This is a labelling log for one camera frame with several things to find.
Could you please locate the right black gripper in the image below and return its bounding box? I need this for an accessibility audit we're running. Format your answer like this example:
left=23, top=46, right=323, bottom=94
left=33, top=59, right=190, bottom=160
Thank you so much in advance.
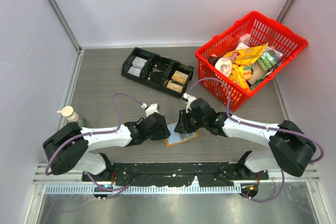
left=175, top=108, right=207, bottom=133

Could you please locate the orange leather card holder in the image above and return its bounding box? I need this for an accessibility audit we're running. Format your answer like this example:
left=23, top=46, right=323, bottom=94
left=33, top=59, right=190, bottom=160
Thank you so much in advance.
left=165, top=122, right=198, bottom=147

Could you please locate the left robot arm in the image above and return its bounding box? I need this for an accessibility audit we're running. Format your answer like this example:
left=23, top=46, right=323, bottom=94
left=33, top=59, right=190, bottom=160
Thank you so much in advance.
left=43, top=112, right=171, bottom=181

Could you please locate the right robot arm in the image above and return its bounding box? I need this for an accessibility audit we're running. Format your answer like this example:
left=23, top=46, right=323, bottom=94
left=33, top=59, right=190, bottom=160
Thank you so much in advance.
left=174, top=93, right=317, bottom=179

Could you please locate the tan card box upper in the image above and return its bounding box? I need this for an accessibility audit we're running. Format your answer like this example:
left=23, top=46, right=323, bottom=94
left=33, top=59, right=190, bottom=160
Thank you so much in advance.
left=171, top=71, right=188, bottom=84

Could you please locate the white card box upper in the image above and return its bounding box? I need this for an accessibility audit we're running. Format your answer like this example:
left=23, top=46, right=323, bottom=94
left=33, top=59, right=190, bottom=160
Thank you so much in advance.
left=132, top=57, right=147, bottom=69

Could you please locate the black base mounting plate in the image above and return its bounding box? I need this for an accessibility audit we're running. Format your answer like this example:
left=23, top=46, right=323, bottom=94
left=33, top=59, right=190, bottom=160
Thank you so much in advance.
left=92, top=162, right=269, bottom=187

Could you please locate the black compartment tray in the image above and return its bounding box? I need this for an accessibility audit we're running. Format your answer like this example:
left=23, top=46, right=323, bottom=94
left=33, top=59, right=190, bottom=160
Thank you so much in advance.
left=121, top=47, right=194, bottom=98

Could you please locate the white paper roll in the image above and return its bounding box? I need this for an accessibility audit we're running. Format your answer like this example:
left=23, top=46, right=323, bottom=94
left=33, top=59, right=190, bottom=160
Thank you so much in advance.
left=215, top=57, right=233, bottom=77

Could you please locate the yellow chips bag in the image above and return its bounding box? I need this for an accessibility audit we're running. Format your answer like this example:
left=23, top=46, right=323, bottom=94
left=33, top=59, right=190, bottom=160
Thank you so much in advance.
left=222, top=43, right=268, bottom=92

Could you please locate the red plastic shopping basket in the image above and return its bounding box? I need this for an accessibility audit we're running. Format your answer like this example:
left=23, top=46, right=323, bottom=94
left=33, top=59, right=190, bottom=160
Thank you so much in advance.
left=195, top=11, right=308, bottom=111

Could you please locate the green foil snack packet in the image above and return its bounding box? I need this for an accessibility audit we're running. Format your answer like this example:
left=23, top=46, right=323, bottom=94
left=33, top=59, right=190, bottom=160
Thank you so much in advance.
left=257, top=49, right=279, bottom=70

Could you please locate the green soap pump bottle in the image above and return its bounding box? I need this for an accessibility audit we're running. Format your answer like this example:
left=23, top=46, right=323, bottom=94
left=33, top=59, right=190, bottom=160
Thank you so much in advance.
left=57, top=106, right=87, bottom=127

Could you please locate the pink white carton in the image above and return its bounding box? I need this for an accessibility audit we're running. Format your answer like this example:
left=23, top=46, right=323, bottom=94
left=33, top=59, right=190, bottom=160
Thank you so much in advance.
left=239, top=33, right=251, bottom=46

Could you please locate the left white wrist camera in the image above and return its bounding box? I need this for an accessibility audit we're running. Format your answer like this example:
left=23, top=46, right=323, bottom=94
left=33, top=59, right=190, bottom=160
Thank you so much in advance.
left=145, top=103, right=160, bottom=117

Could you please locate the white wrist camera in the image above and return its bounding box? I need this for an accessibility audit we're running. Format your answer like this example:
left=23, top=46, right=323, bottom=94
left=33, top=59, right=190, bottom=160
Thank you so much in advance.
left=181, top=92, right=196, bottom=113
left=145, top=103, right=160, bottom=117

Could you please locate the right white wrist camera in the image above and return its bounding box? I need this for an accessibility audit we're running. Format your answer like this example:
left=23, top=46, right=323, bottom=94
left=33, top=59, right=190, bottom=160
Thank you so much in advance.
left=181, top=92, right=196, bottom=113

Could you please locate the white perforated cable duct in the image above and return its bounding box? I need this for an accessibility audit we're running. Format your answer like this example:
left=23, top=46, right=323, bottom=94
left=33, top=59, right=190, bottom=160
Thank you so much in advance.
left=45, top=184, right=242, bottom=195

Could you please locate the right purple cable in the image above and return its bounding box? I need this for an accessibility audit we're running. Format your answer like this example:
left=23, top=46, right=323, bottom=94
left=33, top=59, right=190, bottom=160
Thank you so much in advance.
left=187, top=77, right=325, bottom=203

